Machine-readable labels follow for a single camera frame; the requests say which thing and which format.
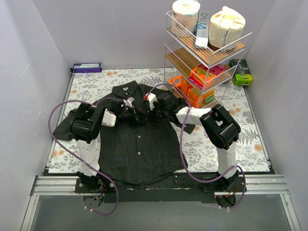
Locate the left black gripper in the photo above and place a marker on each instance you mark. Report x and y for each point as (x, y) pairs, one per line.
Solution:
(134, 113)

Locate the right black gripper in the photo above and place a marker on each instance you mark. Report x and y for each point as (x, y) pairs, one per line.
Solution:
(151, 113)

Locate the black pinstriped shirt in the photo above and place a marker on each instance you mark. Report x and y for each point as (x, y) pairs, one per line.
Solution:
(140, 152)

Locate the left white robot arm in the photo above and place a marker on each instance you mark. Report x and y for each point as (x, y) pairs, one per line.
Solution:
(86, 123)

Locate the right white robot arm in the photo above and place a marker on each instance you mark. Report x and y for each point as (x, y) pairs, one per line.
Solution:
(220, 127)

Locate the orange box left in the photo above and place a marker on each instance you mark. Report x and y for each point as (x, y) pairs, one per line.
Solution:
(181, 83)

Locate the orange pink snack box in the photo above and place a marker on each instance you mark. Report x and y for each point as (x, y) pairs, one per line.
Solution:
(202, 77)

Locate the floral tablecloth mat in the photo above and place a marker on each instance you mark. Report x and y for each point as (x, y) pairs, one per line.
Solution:
(200, 153)

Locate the purple flat box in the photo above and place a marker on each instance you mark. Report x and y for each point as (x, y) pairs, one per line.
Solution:
(87, 68)

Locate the blue white toothpaste box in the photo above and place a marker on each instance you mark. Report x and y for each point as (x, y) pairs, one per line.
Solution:
(201, 32)

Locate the green black box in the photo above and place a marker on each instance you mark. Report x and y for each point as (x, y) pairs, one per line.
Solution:
(242, 75)

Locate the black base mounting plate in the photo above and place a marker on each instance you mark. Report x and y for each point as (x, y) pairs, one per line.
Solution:
(177, 187)

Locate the white toilet paper roll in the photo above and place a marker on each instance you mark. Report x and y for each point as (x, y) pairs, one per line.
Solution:
(185, 17)

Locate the cream toilet paper roll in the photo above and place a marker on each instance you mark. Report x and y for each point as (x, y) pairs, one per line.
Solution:
(225, 27)

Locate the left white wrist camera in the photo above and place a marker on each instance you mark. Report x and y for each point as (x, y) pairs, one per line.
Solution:
(129, 102)

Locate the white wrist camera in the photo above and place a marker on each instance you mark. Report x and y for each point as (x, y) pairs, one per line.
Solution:
(129, 102)
(150, 98)

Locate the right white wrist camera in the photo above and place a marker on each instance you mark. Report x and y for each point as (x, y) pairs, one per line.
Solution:
(150, 98)

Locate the white wire shelf rack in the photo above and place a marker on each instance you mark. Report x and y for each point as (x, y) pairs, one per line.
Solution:
(181, 54)

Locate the aluminium frame rail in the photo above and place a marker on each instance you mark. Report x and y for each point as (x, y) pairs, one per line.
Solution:
(47, 186)

